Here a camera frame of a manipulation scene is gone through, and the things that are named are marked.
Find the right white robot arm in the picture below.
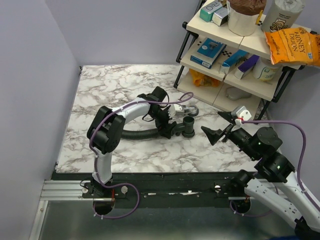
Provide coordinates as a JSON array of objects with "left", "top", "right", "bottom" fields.
[{"left": 201, "top": 106, "right": 320, "bottom": 240}]

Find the cream tiered shelf rack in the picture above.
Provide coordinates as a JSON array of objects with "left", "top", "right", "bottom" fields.
[{"left": 174, "top": 0, "right": 305, "bottom": 119}]

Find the clear plastic pipe fitting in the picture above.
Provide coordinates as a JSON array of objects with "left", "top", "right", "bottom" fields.
[{"left": 183, "top": 104, "right": 199, "bottom": 117}]

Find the aluminium frame rail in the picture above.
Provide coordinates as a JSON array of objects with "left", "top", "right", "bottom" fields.
[{"left": 39, "top": 177, "right": 306, "bottom": 201}]

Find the blue product box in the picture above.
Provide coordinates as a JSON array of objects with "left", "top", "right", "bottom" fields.
[{"left": 190, "top": 38, "right": 227, "bottom": 69}]

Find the black corrugated hose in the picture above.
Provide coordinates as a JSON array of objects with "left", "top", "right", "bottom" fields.
[{"left": 122, "top": 127, "right": 161, "bottom": 141}]

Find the purple white carton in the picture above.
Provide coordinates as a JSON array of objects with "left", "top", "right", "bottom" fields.
[{"left": 234, "top": 55, "right": 260, "bottom": 80}]

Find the silver small box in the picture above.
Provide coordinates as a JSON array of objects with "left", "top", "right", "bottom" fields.
[{"left": 211, "top": 7, "right": 229, "bottom": 27}]

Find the grey cylindrical canister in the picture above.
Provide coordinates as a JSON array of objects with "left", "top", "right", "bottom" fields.
[{"left": 261, "top": 0, "right": 306, "bottom": 33}]

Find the orange honey dijon chip bag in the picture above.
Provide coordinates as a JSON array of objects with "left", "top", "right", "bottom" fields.
[{"left": 264, "top": 27, "right": 320, "bottom": 67}]

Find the teal green box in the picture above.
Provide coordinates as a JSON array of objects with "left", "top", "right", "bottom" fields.
[{"left": 199, "top": 0, "right": 223, "bottom": 23}]

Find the white tub brown lid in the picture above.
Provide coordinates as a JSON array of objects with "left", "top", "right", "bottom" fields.
[{"left": 226, "top": 0, "right": 267, "bottom": 37}]

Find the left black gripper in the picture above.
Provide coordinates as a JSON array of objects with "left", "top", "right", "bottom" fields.
[{"left": 148, "top": 105, "right": 177, "bottom": 139}]

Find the blue white carton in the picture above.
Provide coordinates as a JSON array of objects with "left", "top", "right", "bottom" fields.
[{"left": 219, "top": 50, "right": 248, "bottom": 75}]

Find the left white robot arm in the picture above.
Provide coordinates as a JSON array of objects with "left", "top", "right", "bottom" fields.
[{"left": 86, "top": 86, "right": 184, "bottom": 198}]

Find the white round container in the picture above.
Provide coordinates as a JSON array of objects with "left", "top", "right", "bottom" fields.
[{"left": 252, "top": 57, "right": 282, "bottom": 81}]

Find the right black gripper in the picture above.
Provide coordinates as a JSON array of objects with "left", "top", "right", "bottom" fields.
[{"left": 200, "top": 110, "right": 260, "bottom": 159}]

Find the orange snack bag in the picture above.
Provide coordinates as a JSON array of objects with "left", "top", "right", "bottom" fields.
[{"left": 188, "top": 68, "right": 220, "bottom": 88}]

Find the grey T pipe fitting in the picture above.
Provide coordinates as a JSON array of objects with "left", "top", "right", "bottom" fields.
[{"left": 173, "top": 116, "right": 195, "bottom": 138}]

